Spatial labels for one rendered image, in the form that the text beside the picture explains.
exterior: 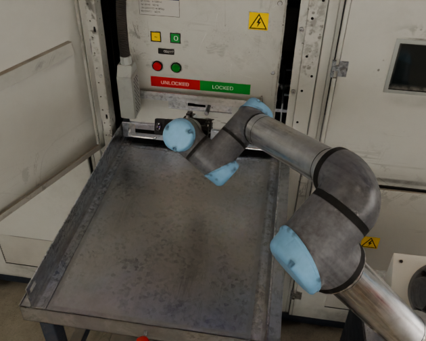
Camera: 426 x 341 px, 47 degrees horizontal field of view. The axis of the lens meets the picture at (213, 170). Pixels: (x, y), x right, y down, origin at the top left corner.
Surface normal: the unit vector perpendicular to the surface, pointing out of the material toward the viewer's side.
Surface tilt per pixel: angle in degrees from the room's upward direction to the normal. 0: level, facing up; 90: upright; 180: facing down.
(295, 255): 41
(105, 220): 0
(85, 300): 0
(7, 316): 0
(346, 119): 90
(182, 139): 60
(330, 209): 36
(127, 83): 90
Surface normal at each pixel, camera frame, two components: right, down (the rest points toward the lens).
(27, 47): 0.85, 0.33
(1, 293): 0.02, -0.79
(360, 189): 0.20, -0.48
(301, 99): -0.15, 0.61
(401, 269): -0.08, -0.13
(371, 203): 0.51, -0.10
